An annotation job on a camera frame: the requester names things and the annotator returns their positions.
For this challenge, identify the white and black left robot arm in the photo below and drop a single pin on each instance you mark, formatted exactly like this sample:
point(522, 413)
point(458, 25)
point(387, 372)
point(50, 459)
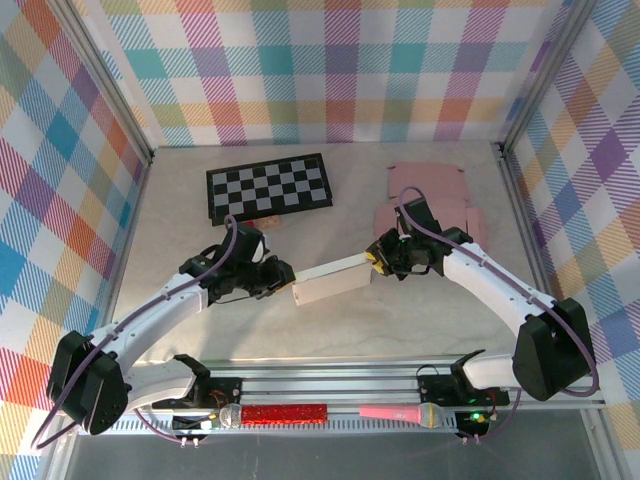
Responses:
point(155, 326)

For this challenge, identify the aluminium side rail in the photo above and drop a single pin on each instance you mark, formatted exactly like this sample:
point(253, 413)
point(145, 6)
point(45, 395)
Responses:
point(136, 200)
point(517, 200)

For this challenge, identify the red glitter toy microphone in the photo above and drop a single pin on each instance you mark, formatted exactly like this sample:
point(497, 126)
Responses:
point(285, 415)

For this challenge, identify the wooden block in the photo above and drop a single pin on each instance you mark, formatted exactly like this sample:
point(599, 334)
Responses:
point(270, 222)

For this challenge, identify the pink paper box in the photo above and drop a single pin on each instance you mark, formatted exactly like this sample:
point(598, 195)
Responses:
point(430, 180)

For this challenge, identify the aluminium mounting rail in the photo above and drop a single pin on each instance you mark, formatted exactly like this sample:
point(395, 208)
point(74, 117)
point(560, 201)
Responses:
point(325, 387)

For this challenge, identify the black and grey chessboard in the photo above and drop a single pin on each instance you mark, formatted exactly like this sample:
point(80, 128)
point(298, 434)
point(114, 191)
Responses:
point(270, 187)

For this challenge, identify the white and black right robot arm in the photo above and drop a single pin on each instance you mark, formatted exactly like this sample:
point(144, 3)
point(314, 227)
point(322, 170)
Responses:
point(480, 280)

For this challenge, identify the black controller board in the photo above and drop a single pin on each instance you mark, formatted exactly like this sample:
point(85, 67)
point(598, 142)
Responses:
point(192, 424)
point(472, 422)

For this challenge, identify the aluminium frame post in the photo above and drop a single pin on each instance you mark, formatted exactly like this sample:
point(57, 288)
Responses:
point(106, 82)
point(545, 75)

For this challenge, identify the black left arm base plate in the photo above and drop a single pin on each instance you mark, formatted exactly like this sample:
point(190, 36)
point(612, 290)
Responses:
point(225, 390)

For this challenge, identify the white paper box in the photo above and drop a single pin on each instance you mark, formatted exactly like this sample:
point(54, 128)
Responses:
point(330, 290)

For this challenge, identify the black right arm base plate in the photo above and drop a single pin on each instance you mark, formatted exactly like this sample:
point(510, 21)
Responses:
point(435, 387)

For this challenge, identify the pink toy microphone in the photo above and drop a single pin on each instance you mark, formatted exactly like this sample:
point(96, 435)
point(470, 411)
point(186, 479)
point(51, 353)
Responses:
point(390, 413)

